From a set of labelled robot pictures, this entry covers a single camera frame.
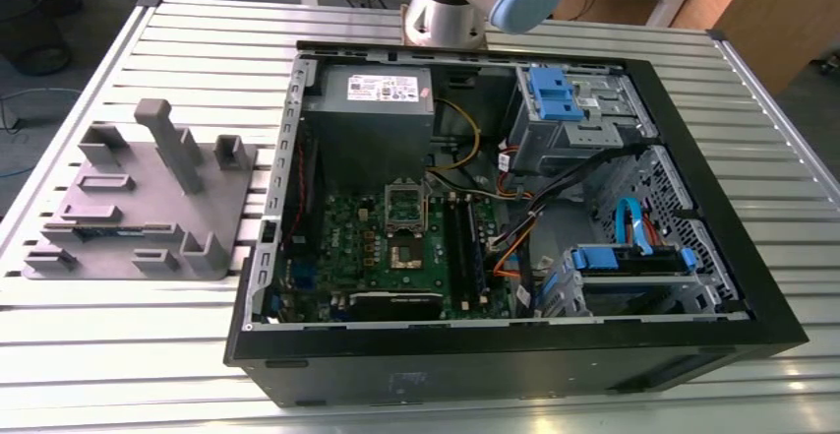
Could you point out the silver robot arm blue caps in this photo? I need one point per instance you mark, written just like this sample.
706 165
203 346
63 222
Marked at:
440 20

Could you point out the CPU socket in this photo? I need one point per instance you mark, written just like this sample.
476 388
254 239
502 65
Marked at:
407 256

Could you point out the black RAM stick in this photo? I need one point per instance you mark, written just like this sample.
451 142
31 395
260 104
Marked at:
478 252

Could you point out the green motherboard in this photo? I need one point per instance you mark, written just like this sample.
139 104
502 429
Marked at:
355 252

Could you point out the grey power supply unit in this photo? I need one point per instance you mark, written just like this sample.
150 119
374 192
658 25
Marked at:
367 134

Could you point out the black graphics card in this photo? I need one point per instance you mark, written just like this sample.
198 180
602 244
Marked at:
394 306

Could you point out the silver optical drive cage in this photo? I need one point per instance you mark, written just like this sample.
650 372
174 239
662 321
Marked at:
591 139

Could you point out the blue disk carrier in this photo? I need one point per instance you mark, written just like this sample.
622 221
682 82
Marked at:
594 259

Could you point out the silver hard disk cage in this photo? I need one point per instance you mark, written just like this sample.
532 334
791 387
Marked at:
564 301

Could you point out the black PC case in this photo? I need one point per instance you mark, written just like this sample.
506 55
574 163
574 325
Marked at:
459 380

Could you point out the grey parts rack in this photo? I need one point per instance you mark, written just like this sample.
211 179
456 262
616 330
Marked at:
151 207

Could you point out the green RAM stick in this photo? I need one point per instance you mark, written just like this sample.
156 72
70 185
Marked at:
106 231

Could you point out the wooden cabinet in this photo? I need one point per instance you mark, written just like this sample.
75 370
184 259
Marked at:
780 20

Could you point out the blue plastic drive bracket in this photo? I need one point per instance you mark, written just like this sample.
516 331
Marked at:
551 94

